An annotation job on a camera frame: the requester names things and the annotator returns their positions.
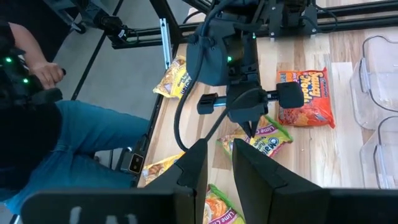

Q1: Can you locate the red Saucy Noods pack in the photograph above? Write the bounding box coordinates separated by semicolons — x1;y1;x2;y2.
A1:
275;67;336;129

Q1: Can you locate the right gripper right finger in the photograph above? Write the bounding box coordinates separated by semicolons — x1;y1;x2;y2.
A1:
231;138;398;224

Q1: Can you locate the black aluminium table frame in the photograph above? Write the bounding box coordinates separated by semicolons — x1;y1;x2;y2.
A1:
70;0;398;188

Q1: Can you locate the small table camera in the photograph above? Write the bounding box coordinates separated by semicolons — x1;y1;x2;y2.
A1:
127;152;146;175

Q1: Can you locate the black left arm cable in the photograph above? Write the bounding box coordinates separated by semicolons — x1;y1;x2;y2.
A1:
172;0;233;154

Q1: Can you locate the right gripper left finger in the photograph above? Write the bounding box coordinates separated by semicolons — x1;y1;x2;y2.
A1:
21;138;209;224

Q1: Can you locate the person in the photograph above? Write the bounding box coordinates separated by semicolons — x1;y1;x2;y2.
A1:
0;21;150;216

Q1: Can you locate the yellow creamy chicken ramen pack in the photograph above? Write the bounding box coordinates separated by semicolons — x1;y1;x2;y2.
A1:
141;151;187;187
152;55;193;100

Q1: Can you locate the clear plastic bin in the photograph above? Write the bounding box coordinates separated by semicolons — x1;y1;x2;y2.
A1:
359;115;398;190
349;34;398;131

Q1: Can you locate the green lime chili ramen pack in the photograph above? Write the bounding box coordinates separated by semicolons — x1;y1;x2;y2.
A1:
216;114;294;160
202;183;247;224

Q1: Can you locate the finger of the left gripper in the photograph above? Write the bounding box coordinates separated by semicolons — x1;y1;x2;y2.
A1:
250;120;260;138
240;121;252;138

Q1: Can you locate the silver aluminium bracket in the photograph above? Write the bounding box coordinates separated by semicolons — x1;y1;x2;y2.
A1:
159;17;174;70

